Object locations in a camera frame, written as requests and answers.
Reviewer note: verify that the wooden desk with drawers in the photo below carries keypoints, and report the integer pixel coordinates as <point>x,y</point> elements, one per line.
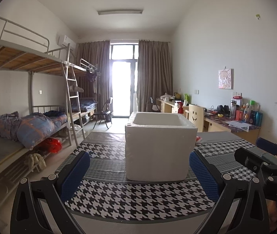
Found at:
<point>167,106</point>

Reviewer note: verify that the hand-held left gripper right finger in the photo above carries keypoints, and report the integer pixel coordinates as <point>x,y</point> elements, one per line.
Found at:
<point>203,174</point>

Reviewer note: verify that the wooden chair smiley face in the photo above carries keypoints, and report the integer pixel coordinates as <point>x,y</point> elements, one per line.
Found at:
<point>195,117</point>

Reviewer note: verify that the white air conditioner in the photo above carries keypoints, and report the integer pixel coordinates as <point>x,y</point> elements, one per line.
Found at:
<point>66,41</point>

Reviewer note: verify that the yellow bag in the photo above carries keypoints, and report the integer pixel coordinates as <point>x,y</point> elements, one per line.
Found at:
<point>177,95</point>

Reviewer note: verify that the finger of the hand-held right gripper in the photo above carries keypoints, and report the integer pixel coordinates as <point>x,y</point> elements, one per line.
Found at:
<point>269,145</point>
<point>250,158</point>

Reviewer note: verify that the printed paper sheets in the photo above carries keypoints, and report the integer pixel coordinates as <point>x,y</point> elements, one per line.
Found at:
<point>239,124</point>

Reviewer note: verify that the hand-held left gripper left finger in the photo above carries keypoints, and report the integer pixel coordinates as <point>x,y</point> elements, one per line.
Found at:
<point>76,173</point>

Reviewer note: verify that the houndstooth table cloth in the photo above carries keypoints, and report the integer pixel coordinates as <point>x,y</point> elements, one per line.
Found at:
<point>128,199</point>

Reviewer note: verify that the white wall socket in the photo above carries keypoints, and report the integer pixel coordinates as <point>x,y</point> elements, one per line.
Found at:
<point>237,94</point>

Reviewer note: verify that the brown curtain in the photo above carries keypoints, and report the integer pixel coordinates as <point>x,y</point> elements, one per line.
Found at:
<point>93,63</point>
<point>154,73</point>

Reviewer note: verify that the glass balcony door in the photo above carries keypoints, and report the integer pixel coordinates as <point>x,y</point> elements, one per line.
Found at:
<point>123,82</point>

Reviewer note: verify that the wooden desk patterned cover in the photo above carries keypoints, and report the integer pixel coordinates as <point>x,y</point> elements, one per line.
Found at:
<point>226,126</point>

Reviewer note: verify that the dark bedding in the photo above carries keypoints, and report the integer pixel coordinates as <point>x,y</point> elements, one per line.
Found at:
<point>56,117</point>

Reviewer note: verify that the grey patterned bedding bundle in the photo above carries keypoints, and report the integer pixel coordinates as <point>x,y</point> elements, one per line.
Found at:
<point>3,126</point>

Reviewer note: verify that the black folding chair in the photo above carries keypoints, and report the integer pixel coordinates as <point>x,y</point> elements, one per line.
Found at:
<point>103,114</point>

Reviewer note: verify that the blue orange bedding bundle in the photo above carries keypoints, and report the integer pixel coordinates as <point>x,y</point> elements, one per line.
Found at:
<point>34,131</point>

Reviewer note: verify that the white foam box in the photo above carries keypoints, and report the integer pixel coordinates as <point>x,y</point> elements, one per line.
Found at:
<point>158,151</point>

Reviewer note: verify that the grey metal bed ladder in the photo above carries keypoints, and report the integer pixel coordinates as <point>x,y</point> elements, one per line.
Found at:
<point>73,97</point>

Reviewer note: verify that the hanging dark clothes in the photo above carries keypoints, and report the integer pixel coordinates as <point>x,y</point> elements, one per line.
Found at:
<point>92,78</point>

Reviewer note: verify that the row of toiletry bottles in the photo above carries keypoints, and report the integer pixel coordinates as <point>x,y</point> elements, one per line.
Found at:
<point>250,115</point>

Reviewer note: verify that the red snack packet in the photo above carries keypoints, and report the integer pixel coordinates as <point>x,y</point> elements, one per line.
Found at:
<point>198,140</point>

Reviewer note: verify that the person's right hand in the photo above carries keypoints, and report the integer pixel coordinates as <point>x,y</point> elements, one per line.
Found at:
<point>272,214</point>

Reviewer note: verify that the red plastic bag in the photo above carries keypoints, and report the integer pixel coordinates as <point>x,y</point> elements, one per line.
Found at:
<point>53,145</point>

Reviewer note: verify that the dark blue folded quilt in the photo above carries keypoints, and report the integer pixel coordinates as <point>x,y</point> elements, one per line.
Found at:
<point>83,103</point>

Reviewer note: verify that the cartoon wall poster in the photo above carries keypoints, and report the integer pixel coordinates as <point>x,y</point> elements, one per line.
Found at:
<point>225,78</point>

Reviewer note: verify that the grey metal bunk bed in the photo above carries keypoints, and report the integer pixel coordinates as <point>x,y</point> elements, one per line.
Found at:
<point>18,61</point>
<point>87,64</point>

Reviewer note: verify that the black trolley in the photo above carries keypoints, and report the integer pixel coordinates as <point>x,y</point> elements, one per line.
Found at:
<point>153,106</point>

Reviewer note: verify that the ceiling tube light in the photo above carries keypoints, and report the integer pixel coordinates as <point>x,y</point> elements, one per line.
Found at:
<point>120,12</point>

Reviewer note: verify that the green paper bag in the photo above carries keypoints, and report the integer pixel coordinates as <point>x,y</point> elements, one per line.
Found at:
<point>186,98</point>

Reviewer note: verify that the black headphones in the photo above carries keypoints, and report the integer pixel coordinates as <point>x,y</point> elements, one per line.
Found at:
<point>223,109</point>

